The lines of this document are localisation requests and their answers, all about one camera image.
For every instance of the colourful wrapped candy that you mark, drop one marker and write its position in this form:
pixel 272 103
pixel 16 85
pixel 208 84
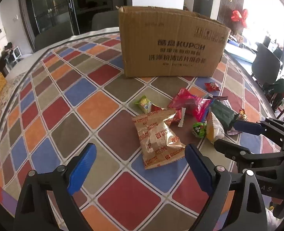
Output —
pixel 242 115

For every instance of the yellow green candy packet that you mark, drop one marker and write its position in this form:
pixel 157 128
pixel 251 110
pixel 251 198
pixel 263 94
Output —
pixel 144 104

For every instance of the green round candy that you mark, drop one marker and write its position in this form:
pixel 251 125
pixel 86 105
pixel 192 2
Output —
pixel 199 129

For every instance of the purple snack bag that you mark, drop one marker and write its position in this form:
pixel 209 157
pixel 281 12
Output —
pixel 225 101

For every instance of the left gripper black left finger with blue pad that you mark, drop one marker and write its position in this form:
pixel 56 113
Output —
pixel 34 211

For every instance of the dark chair right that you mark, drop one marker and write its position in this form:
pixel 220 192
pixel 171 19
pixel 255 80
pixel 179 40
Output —
pixel 265 67

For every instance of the dark green snack bag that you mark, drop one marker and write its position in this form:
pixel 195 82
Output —
pixel 224 114

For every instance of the red bow decoration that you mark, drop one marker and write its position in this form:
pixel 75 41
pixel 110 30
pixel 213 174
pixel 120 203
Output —
pixel 241 17

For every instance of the pink snack bag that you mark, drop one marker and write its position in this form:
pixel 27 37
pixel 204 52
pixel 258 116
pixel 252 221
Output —
pixel 195 106

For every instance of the gold fortune biscuits bag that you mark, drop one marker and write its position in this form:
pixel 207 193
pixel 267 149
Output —
pixel 159 144

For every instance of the brown cardboard box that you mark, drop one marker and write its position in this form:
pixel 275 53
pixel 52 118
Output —
pixel 158 42

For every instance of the seated person far left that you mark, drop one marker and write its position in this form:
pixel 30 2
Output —
pixel 6 56

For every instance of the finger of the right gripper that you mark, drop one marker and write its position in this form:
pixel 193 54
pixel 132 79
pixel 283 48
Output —
pixel 244 158
pixel 271 128

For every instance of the small red snack packet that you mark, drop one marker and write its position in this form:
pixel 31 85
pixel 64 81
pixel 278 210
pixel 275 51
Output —
pixel 178 117

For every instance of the cream gold snack bag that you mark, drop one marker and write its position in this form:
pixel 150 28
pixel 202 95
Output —
pixel 214 129

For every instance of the dark chair behind table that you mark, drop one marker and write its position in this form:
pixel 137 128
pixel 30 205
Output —
pixel 103 20

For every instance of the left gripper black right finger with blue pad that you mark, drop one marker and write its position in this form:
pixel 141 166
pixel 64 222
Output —
pixel 247 210

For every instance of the colourful checkered tablecloth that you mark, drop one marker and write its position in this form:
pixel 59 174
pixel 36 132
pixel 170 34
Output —
pixel 77 93

